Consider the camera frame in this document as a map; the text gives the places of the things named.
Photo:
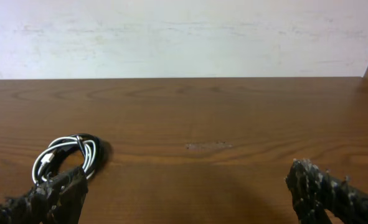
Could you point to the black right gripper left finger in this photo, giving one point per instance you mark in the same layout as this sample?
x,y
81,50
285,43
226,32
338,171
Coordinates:
x,y
57,200

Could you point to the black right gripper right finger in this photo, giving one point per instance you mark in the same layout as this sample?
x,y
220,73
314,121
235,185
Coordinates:
x,y
314,192

